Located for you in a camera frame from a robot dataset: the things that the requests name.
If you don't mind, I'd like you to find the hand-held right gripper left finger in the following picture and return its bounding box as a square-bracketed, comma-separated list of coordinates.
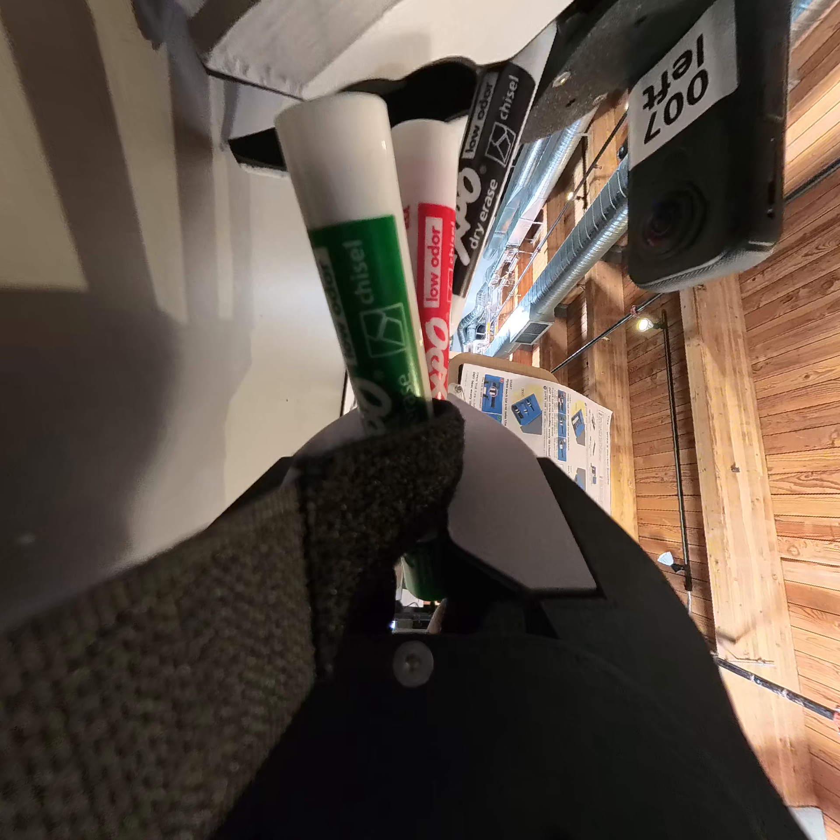
[289, 408, 368, 475]

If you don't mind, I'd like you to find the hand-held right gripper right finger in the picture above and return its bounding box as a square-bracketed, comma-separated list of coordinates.
[400, 397, 608, 601]

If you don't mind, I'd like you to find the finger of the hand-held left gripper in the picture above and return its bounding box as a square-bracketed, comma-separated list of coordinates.
[226, 62, 481, 173]
[187, 0, 578, 101]

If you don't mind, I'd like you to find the green dry erase marker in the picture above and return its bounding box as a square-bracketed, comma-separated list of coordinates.
[274, 92, 448, 601]

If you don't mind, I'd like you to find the black dry erase marker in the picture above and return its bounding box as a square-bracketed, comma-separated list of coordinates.
[451, 62, 540, 298]

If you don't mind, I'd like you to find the red dry erase marker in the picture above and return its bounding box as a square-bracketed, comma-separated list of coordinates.
[392, 119, 462, 401]

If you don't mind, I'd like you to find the black hook-and-loop strap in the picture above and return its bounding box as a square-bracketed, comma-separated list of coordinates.
[0, 399, 468, 840]

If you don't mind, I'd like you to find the printed instruction sheet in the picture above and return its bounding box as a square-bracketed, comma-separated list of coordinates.
[455, 361, 615, 514]

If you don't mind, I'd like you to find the cardboard sheet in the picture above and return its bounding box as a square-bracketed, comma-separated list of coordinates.
[448, 351, 560, 385]

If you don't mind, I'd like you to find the silver ventilation duct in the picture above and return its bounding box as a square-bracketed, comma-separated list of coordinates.
[489, 108, 595, 237]
[459, 157, 632, 349]

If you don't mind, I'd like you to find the black track light rail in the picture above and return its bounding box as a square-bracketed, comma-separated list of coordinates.
[550, 294, 695, 593]

